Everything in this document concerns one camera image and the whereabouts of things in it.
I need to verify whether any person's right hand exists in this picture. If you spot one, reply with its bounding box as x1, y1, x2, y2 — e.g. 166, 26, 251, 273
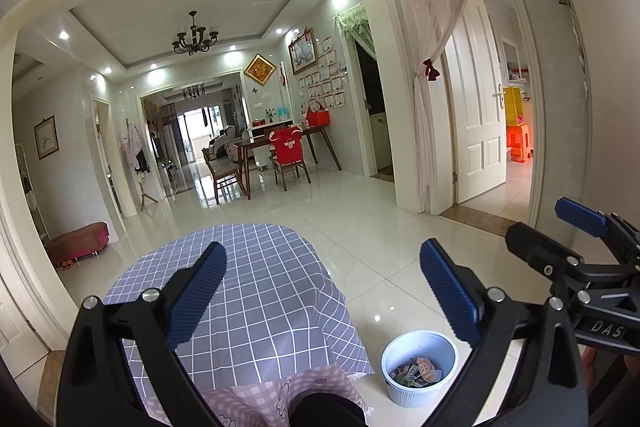
581, 346, 640, 400

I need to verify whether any white panelled door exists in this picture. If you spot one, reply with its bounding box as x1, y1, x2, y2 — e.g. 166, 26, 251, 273
444, 0, 506, 205

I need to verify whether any dark wooden dining table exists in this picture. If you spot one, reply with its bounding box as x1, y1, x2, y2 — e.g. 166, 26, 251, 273
232, 127, 342, 200

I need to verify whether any grey sofa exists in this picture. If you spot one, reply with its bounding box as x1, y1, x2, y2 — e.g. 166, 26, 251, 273
207, 125, 246, 158

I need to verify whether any pink white hanging garment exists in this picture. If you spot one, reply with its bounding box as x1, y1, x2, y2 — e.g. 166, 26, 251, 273
120, 121, 143, 168

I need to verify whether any dark framed wall picture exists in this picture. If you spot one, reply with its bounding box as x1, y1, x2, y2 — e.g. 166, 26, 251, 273
34, 116, 57, 159

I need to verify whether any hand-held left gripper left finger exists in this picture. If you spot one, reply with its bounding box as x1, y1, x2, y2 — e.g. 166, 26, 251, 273
56, 241, 228, 427

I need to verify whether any red upholstered bench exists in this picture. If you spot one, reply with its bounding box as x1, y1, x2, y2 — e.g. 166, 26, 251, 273
45, 222, 110, 264

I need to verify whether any wooden chair with cover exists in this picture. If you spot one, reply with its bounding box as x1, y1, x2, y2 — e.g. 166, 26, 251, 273
269, 129, 312, 192

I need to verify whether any light blue trash bin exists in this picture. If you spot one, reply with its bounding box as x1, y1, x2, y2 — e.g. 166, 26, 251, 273
381, 330, 459, 408

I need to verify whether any grey checked tablecloth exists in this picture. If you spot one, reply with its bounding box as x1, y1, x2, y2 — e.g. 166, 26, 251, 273
102, 223, 376, 388

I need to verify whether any large framed painting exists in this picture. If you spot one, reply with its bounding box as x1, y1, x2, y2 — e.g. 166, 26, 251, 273
288, 28, 318, 75

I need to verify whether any wooden dining chair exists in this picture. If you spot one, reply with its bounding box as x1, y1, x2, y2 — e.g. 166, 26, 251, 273
202, 147, 246, 205

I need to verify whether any black chandelier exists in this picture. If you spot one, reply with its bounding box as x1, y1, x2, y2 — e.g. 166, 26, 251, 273
172, 11, 220, 56

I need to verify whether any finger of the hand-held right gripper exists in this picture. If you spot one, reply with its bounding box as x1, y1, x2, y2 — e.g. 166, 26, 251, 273
554, 197, 640, 259
504, 221, 585, 282

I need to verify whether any pink checked cloth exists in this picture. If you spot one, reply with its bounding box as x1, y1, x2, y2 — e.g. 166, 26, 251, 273
142, 364, 373, 427

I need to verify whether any stack of orange stools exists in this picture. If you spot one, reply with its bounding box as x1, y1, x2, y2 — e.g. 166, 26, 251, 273
505, 122, 533, 164

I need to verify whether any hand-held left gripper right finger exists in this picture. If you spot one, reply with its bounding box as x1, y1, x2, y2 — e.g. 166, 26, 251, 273
419, 238, 588, 427

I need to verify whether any pink floral curtain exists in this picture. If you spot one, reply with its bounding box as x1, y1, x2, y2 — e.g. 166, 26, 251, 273
392, 0, 493, 215

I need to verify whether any red chair cover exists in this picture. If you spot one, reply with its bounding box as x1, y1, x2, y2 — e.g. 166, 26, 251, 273
270, 128, 306, 165

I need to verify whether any red bag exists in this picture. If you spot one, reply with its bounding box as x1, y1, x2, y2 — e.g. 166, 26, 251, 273
306, 101, 331, 126

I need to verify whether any orange bread packet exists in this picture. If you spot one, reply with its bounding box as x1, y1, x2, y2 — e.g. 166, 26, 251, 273
414, 356, 437, 382

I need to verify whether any group of wall certificates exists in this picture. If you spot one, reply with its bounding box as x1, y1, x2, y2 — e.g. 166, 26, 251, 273
298, 36, 348, 108

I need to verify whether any green curtain valance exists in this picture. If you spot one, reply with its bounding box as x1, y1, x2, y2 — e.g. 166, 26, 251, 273
335, 3, 376, 58

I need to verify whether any white metal rack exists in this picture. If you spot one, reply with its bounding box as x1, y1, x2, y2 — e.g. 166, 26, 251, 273
14, 144, 51, 243

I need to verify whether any red gold diamond wall decoration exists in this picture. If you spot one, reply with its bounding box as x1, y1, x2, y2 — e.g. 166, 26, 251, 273
243, 53, 277, 86

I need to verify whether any wooden coat stand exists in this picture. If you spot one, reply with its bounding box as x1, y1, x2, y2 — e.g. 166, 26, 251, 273
137, 169, 158, 212

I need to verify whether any white cabinet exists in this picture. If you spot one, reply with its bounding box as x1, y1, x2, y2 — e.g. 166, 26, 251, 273
250, 119, 296, 170

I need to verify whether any white side door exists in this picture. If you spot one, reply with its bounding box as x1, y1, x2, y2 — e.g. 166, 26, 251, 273
0, 277, 51, 378

